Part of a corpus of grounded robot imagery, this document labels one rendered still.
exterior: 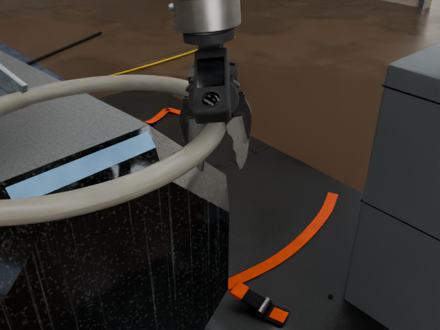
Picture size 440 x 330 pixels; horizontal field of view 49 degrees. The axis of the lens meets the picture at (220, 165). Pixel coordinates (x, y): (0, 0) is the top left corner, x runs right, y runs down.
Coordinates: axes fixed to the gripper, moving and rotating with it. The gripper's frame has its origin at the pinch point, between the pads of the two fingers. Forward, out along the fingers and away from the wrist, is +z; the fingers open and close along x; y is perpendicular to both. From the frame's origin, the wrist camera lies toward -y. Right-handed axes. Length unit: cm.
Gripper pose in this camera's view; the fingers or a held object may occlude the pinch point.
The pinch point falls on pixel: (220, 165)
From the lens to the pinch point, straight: 73.5
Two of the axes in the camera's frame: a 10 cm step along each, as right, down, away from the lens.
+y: 0.3, -4.7, 8.8
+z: 0.8, 8.8, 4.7
